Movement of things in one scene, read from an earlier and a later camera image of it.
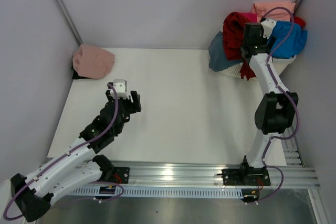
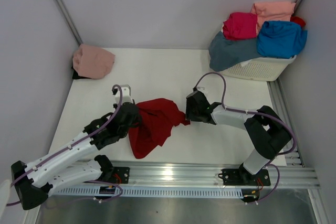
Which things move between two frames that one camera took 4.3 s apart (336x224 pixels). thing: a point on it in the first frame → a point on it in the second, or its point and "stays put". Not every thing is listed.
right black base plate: [254, 176] stays put
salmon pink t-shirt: [261, 8] stays put
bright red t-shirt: [299, 20] stays put
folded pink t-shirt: [92, 62] stays put
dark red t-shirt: [232, 33] → [157, 117]
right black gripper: [263, 40] → [189, 114]
